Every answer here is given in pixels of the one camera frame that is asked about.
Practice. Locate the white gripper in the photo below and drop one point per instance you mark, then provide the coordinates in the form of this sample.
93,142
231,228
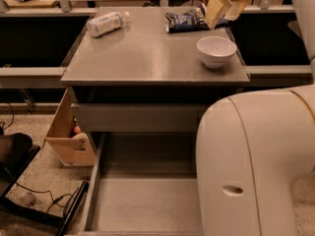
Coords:
217,7

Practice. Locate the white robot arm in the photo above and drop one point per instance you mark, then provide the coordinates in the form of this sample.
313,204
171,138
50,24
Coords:
251,147

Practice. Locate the grey drawer cabinet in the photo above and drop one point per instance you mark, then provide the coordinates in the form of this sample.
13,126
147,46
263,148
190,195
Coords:
143,63

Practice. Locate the grey top drawer front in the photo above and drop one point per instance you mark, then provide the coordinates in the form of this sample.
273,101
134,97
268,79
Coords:
129,117

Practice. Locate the open grey middle drawer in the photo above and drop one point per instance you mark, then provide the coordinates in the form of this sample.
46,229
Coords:
143,185

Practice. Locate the dark blue chip bag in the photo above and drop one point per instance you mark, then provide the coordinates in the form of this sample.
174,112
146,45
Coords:
193,20

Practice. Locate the white ceramic bowl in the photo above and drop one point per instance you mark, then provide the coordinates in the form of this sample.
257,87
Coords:
215,51

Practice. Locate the white plastic bottle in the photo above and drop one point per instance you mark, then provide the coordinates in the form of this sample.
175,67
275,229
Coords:
107,23

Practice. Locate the orange ball in box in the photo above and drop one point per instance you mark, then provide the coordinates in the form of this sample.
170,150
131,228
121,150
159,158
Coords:
77,130

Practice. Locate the brown cardboard box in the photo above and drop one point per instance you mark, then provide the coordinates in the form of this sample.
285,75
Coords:
72,150

